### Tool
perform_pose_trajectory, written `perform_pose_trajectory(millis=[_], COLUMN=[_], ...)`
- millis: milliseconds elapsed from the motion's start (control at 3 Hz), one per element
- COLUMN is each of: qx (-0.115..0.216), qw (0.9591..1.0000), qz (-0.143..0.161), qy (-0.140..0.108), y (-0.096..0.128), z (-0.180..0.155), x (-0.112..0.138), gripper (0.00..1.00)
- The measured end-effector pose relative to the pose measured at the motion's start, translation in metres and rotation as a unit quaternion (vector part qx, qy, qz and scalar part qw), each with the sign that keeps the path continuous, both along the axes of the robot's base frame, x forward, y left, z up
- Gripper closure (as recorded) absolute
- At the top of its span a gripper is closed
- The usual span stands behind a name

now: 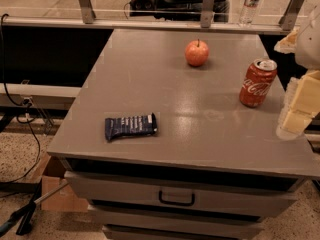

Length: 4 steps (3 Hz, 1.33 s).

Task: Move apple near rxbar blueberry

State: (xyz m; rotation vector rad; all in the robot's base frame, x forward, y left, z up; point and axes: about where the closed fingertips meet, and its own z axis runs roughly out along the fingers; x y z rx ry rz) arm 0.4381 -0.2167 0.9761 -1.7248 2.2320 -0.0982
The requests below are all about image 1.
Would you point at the clear plastic water bottle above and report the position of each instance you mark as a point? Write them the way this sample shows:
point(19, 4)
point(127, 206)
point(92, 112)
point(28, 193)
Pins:
point(248, 11)

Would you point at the black-handled floor tool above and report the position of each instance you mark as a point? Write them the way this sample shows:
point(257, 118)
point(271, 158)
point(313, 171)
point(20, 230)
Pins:
point(18, 214)

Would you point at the grey drawer cabinet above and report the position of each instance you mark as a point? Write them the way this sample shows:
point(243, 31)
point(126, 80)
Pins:
point(207, 142)

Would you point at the black drawer handle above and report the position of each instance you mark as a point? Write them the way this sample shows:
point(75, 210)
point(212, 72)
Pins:
point(176, 199)

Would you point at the brown cardboard box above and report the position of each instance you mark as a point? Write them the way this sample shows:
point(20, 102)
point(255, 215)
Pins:
point(61, 196)

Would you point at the blue rxbar wrapper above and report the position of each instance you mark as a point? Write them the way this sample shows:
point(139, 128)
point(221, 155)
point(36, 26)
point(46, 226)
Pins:
point(141, 125)

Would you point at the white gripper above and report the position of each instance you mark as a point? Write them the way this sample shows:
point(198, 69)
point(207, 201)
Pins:
point(309, 45)

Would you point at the red coca-cola can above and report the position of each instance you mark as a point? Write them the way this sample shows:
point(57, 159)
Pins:
point(257, 82)

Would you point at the dark office chair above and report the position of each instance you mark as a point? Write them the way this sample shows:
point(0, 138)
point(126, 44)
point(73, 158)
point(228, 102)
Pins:
point(180, 2)

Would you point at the red apple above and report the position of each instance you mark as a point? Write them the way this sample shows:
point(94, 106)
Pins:
point(196, 53)

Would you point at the metal railing frame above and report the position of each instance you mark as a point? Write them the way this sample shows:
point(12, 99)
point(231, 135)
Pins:
point(273, 16)

